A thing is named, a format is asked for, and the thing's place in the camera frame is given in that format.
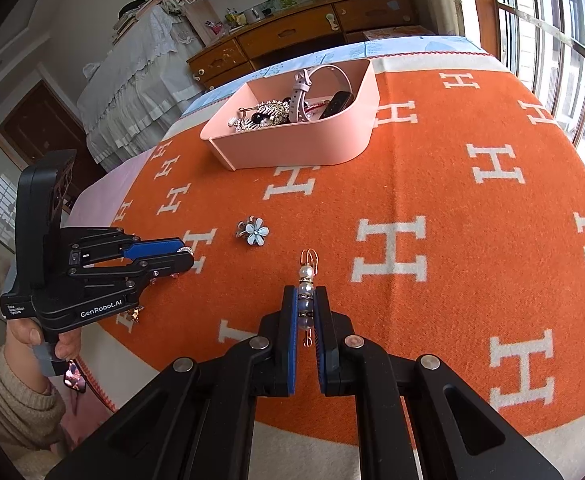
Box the silver chain pearl bracelet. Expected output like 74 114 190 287
227 100 292 134

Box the pink plastic organizer box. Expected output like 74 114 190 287
200 58 380 171

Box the pink smart watch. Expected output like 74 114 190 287
288 64 353 124

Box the beige knit sleeve forearm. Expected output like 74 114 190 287
0 346 66 479

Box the person's left hand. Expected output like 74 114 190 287
4 318 81 393

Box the pink bed sheet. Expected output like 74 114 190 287
62 150 152 228

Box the brown wooden door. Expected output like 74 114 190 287
0 80 106 198

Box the white lace covered furniture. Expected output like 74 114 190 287
76 6 204 171

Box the orange H-pattern blanket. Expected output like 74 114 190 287
82 53 585 479

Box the wooden dresser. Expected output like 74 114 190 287
187 0 419 90

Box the window frame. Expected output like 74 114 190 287
475 0 585 165

